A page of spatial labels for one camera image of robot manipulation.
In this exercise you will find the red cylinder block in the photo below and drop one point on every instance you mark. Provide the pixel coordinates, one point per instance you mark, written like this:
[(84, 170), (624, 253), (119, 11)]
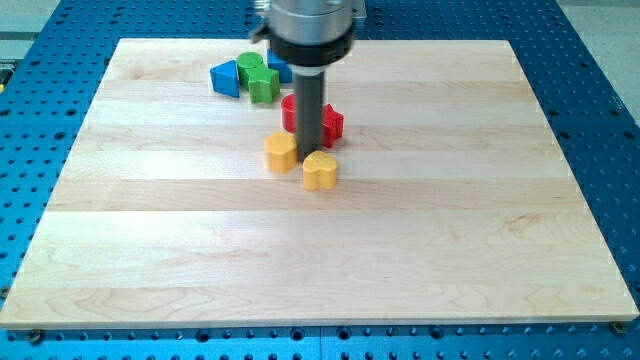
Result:
[(288, 113)]

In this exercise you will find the blue cube block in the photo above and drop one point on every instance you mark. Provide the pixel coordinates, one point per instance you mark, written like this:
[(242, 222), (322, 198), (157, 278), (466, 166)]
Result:
[(282, 67)]

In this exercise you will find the blue perforated metal table plate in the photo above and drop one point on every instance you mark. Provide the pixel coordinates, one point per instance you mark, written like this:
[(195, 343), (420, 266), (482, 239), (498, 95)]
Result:
[(50, 91)]

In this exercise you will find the right board clamp bolt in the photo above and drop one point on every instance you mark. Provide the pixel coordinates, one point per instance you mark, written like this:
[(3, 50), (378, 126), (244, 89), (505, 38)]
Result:
[(618, 328)]

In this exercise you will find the yellow heart block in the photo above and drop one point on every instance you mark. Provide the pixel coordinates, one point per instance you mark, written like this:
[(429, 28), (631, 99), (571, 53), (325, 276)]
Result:
[(320, 171)]

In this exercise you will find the green star block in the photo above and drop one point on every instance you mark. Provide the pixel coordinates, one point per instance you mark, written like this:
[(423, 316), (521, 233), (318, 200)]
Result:
[(263, 84)]

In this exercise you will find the green cylinder block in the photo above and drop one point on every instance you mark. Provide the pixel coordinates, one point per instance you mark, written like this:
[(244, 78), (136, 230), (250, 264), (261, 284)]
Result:
[(245, 62)]

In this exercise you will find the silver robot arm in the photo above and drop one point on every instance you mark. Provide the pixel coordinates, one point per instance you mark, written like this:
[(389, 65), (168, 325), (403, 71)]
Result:
[(309, 35)]

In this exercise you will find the red star block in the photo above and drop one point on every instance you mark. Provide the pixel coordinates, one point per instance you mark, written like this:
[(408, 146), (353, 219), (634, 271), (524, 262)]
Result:
[(332, 124)]

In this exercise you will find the yellow hexagon block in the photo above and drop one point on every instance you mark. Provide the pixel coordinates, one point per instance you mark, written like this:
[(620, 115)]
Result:
[(281, 152)]

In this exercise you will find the light wooden board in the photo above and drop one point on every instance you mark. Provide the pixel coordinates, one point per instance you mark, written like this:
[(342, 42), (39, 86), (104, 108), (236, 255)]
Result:
[(453, 204)]

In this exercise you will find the left board clamp bolt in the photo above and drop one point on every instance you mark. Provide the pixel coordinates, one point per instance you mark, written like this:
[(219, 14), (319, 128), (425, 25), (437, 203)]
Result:
[(34, 336)]

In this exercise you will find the blue triangle block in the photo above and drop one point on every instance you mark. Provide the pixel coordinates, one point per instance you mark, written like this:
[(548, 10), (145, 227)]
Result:
[(225, 79)]

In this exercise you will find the board clamp bolt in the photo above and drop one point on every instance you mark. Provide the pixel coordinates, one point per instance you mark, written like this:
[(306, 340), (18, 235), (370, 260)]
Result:
[(34, 336), (618, 328)]

